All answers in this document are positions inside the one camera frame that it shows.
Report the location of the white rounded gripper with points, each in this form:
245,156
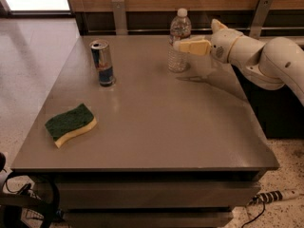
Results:
221,44

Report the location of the clear plastic water bottle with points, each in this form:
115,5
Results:
180,28

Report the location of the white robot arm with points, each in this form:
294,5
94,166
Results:
269,65

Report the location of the green and yellow sponge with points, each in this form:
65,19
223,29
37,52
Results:
70,124

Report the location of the silver blue energy drink can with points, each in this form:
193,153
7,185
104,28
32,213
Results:
100,50

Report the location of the grey drawer cabinet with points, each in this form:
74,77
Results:
168,150

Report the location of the white power strip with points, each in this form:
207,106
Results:
274,196

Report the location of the black chair base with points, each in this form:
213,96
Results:
13,203

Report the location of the right metal wall bracket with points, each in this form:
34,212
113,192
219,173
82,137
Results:
259,17

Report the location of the metal wall bracket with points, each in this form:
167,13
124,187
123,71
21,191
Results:
259,17
119,15

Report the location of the left metal wall bracket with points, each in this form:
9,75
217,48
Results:
119,15

